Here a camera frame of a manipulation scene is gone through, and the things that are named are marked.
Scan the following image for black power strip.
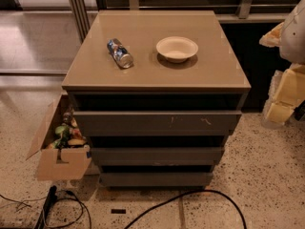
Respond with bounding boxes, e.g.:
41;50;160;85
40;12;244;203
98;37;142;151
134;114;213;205
33;185;57;229

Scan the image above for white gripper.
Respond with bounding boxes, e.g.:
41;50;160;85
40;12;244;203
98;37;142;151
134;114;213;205
259;22;305;124

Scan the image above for toy items in box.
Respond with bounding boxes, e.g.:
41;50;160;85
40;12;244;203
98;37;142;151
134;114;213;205
47;106;87;150

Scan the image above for dark object at right edge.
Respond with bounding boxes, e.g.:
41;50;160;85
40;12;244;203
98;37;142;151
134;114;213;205
295;100;305;121

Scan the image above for thick black cable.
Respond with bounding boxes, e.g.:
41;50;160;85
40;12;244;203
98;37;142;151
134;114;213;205
123;189;248;229

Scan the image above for grey drawer cabinet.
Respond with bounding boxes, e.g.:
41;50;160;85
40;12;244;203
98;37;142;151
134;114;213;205
63;10;251;175

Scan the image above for white paper bowl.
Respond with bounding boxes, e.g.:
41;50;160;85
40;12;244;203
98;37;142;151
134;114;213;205
156;36;198;63

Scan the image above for grey top drawer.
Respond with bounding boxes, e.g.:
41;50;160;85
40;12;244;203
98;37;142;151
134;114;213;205
74;111;241;136

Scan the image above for cardboard box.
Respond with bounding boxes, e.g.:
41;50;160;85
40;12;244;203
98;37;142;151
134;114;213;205
26;94;92;181

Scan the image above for thin black cable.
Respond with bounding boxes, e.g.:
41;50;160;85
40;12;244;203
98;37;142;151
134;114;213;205
0;189;93;229

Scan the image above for blue silver soda can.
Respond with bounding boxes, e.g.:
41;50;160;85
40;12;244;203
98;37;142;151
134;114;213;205
107;38;133;69

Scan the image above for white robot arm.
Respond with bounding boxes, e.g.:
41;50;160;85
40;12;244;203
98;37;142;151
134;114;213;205
259;0;305;128

